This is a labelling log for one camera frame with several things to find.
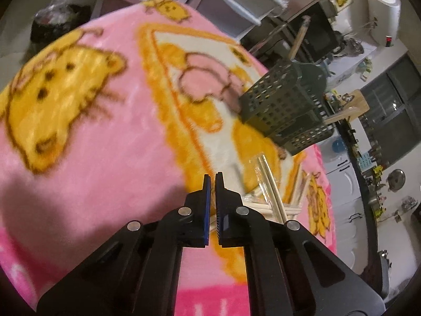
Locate dark window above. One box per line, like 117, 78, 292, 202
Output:
360, 54, 421, 172

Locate metal kitchen rack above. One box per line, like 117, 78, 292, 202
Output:
250, 16, 297, 63

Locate green perforated utensil basket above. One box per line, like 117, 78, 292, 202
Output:
238, 60, 334, 157

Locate hanging steel pot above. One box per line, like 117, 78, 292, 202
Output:
347, 38, 365, 56

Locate light blue plastic drawer unit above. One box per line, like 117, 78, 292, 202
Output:
197, 0, 288, 42

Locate white water heater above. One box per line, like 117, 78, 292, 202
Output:
349, 0, 402, 48

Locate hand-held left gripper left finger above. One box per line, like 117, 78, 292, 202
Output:
36, 174, 211, 316

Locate wooden cutting board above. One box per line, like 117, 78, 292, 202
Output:
344, 90, 369, 122

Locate blue perforated rack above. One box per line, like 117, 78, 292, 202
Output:
357, 153, 374, 172

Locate black microwave oven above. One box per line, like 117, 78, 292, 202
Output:
286, 0, 341, 63

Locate black plastic bag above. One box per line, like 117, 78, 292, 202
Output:
31, 0, 93, 45

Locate steel pot lid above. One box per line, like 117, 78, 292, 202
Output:
386, 169, 406, 192

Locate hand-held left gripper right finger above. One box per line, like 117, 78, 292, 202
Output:
214, 172, 387, 316

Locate pink printed blanket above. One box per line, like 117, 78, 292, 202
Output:
0, 0, 338, 316

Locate white kitchen cabinets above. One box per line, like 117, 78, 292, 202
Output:
320, 138, 372, 277

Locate brown wooden utensil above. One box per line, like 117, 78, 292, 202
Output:
289, 16, 312, 60

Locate black kitchen counter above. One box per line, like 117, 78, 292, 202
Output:
335, 118, 392, 297

